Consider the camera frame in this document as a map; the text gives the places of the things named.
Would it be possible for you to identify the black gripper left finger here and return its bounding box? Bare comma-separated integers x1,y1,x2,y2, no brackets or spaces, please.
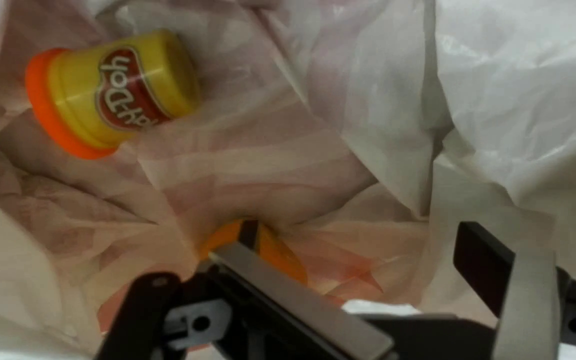
91,218,398,360

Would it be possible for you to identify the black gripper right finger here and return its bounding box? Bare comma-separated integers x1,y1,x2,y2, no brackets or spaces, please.
452,221,576,360

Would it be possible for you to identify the orange fruit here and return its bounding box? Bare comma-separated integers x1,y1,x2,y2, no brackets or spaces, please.
196,218,310,287

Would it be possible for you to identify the white orange printed plastic bag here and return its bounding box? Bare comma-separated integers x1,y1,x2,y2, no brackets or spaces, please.
0,0,576,360

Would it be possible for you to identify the yellow Play-Doh container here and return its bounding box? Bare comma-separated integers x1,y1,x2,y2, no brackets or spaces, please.
21,29,201,162

